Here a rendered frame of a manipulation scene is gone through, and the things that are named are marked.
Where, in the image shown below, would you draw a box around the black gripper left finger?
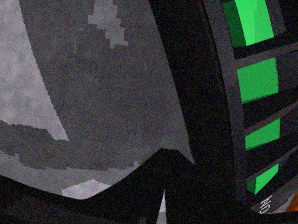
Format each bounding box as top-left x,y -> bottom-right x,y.
0,148 -> 170,224

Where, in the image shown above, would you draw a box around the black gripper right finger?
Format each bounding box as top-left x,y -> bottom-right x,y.
164,149 -> 298,224

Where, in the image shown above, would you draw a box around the dark grey controller unit with white label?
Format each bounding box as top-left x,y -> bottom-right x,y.
149,0 -> 298,214

